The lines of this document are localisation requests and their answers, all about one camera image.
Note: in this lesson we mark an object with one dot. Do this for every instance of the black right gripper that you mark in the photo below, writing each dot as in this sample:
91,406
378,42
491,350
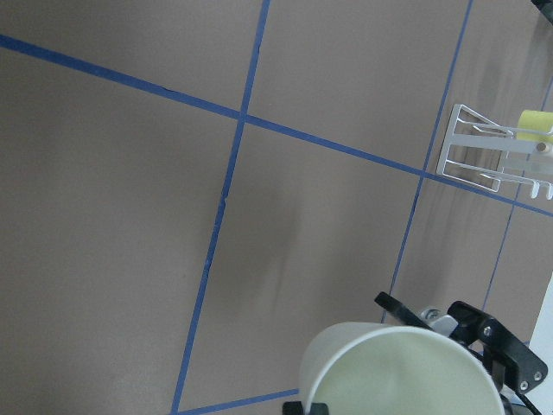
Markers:
515,369

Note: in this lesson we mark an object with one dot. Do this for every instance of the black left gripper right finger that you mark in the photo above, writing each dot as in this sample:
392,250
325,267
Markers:
318,409

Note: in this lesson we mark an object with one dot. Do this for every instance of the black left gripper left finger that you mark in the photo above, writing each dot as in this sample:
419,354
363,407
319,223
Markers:
292,408

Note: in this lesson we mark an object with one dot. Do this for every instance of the pale cream plastic cup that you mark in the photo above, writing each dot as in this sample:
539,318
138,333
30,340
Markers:
373,368

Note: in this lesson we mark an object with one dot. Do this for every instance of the yellow plastic cup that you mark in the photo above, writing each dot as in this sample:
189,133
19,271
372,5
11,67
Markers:
535,126

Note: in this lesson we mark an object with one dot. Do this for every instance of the white wire cup rack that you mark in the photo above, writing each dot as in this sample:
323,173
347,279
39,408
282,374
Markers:
480,152

